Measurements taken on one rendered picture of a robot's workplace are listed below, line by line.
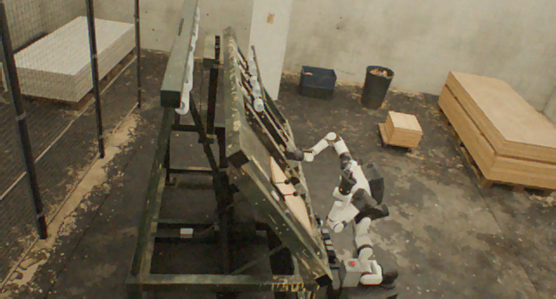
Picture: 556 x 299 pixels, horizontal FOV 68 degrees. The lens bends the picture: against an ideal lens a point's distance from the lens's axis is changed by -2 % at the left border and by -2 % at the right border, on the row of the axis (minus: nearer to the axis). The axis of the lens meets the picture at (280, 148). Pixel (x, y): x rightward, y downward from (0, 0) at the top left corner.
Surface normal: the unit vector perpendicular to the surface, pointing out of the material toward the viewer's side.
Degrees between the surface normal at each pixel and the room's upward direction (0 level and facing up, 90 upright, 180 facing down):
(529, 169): 90
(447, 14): 90
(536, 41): 90
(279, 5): 90
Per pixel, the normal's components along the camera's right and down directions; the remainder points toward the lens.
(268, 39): -0.04, 0.53
